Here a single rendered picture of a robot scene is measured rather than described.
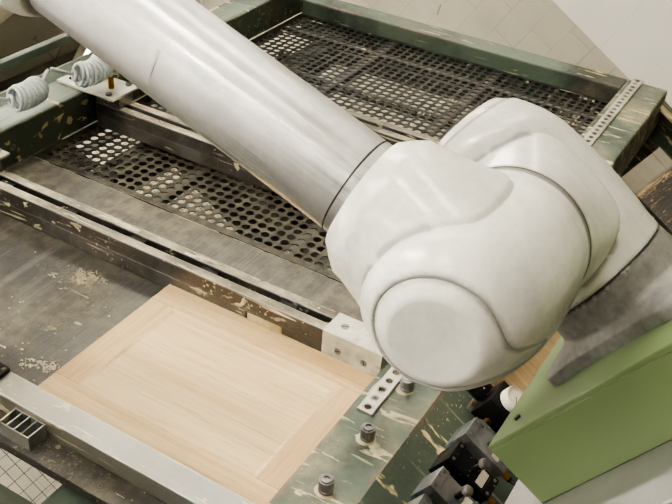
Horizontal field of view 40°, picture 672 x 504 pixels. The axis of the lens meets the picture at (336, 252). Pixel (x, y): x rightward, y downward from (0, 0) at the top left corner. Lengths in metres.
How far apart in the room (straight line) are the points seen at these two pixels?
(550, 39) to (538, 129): 5.97
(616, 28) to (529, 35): 1.79
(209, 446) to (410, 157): 0.88
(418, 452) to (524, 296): 0.83
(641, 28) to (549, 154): 4.30
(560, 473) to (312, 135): 0.44
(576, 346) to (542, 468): 0.13
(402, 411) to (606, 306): 0.70
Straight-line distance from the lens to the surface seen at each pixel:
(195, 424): 1.61
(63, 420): 1.61
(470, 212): 0.78
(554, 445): 1.00
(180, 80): 0.87
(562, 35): 6.89
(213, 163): 2.30
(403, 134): 2.38
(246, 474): 1.53
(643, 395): 0.92
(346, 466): 1.51
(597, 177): 0.97
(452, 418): 1.64
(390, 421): 1.59
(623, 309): 0.97
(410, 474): 1.54
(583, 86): 2.90
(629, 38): 5.25
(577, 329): 0.99
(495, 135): 0.95
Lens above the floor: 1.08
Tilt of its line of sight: 1 degrees up
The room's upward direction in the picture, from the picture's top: 44 degrees counter-clockwise
